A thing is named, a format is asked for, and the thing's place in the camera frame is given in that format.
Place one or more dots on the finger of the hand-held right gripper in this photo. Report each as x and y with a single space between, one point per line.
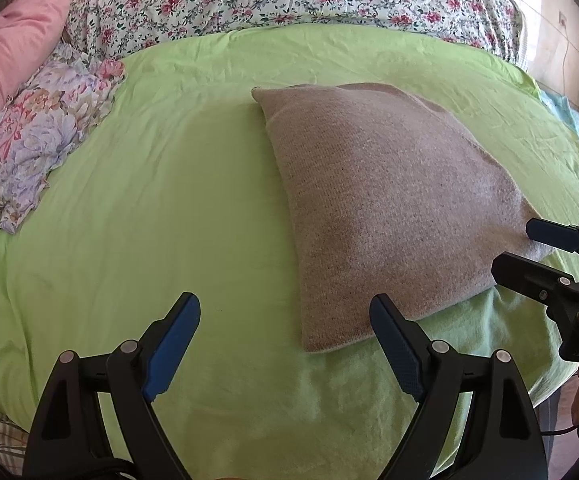
552 234
524 272

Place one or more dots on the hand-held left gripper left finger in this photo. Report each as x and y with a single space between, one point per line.
174 345

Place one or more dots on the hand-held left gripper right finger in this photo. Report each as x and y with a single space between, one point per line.
394 345

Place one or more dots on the beige knitted sweater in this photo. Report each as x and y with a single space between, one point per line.
394 200

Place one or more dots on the light blue cloth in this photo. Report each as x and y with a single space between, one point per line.
572 120

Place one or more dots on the light green bedsheet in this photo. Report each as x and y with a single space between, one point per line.
144 210

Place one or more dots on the pastel floral ruffled pillow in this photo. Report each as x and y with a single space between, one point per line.
44 130

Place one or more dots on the pink pillow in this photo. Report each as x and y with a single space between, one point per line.
14 45

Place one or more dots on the white wall outlet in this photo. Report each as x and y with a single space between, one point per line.
563 19

